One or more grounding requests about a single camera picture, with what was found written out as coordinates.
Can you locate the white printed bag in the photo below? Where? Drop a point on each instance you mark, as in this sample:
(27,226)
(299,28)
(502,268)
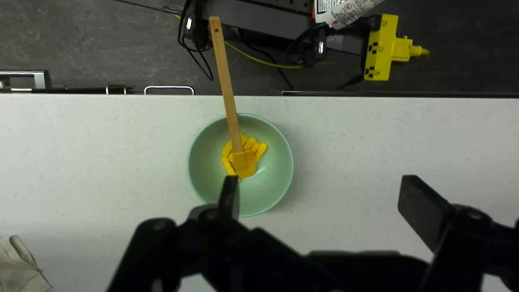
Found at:
(346,11)

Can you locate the mint green bowl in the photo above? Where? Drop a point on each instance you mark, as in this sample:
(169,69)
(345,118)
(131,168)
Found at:
(270,179)

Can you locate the wooden spoon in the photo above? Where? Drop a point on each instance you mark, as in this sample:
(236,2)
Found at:
(226,82)

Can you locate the beige cloth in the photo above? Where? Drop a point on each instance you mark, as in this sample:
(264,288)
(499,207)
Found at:
(19,268)

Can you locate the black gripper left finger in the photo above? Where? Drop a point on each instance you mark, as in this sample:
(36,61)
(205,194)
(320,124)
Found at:
(228,233)

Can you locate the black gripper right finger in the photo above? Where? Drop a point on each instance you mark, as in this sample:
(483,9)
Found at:
(465,238)

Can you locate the yellow food pieces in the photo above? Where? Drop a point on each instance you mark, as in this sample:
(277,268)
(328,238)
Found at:
(251,157)

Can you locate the yellow plastic calibration tool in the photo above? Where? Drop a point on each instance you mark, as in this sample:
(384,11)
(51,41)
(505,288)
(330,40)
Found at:
(385,49)

